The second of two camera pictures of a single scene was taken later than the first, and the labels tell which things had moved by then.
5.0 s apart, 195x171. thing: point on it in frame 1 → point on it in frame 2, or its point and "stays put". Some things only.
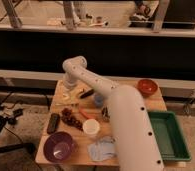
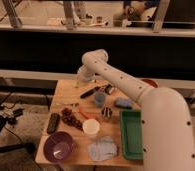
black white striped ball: [106, 114] stays put
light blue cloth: [103, 150] stays put
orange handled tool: [87, 114] stays put
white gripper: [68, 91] → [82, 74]
